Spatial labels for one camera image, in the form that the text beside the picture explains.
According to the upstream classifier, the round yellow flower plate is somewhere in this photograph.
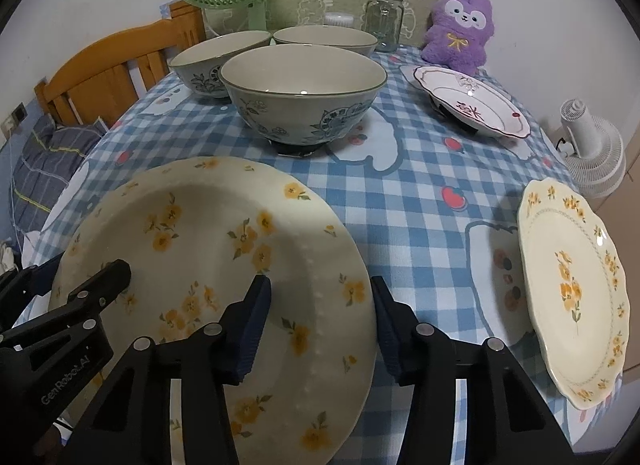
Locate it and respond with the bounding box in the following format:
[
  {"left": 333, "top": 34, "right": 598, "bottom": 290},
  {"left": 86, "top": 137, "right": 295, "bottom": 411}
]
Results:
[{"left": 50, "top": 157, "right": 376, "bottom": 464}]

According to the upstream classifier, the scalloped yellow flower plate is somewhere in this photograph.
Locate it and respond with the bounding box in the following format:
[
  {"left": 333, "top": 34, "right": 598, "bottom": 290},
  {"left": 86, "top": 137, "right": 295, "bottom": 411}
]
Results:
[{"left": 518, "top": 178, "right": 630, "bottom": 410}]

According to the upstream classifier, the floral ceramic bowl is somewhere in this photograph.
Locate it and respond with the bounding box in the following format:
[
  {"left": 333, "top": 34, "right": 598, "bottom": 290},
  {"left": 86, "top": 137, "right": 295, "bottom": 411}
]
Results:
[
  {"left": 220, "top": 44, "right": 387, "bottom": 157},
  {"left": 272, "top": 25, "right": 378, "bottom": 56},
  {"left": 168, "top": 30, "right": 271, "bottom": 99}
]

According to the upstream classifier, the floral ceramic bowl front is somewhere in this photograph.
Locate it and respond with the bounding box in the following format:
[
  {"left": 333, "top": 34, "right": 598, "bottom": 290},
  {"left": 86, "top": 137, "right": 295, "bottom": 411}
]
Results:
[{"left": 220, "top": 44, "right": 387, "bottom": 157}]

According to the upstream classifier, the white red-trim plate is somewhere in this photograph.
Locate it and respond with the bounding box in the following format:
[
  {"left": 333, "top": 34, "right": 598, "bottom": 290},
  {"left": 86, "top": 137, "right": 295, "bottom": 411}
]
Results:
[{"left": 413, "top": 65, "right": 530, "bottom": 140}]

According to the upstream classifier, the floral ceramic bowl back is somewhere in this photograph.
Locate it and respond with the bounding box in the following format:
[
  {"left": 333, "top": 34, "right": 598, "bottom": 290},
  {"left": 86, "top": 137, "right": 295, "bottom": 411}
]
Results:
[{"left": 272, "top": 25, "right": 378, "bottom": 56}]

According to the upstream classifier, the white crumpled cloth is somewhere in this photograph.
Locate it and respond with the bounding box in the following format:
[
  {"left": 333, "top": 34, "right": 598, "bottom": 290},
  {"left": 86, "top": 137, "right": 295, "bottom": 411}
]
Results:
[{"left": 1, "top": 231, "right": 40, "bottom": 273}]

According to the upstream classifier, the grey plaid pillow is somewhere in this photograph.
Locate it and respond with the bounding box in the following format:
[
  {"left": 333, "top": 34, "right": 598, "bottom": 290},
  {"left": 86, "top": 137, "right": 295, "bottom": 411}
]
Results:
[{"left": 9, "top": 115, "right": 108, "bottom": 237}]

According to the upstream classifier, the blue checkered tablecloth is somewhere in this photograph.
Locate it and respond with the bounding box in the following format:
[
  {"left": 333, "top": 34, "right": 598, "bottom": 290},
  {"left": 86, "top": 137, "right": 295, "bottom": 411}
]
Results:
[{"left": 24, "top": 48, "right": 605, "bottom": 442}]

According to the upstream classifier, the white floor fan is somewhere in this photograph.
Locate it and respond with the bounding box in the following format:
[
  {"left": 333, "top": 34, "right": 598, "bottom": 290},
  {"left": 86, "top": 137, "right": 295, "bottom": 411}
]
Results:
[{"left": 555, "top": 99, "right": 626, "bottom": 199}]

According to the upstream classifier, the cotton swab container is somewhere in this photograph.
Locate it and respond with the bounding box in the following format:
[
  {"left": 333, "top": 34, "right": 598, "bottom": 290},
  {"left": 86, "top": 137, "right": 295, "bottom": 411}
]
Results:
[{"left": 323, "top": 12, "right": 355, "bottom": 28}]

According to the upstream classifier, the purple plush bunny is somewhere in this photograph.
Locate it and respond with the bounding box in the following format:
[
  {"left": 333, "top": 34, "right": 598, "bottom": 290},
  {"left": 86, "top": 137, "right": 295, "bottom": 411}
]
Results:
[{"left": 421, "top": 0, "right": 495, "bottom": 76}]

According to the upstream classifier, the glass jar black lid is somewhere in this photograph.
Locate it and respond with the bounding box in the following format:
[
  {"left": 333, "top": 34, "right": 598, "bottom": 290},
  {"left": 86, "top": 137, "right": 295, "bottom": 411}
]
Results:
[{"left": 363, "top": 0, "right": 405, "bottom": 53}]

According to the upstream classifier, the wall power outlet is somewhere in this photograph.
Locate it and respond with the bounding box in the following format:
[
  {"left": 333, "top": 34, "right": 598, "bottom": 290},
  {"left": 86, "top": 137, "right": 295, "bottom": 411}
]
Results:
[{"left": 1, "top": 103, "right": 27, "bottom": 140}]

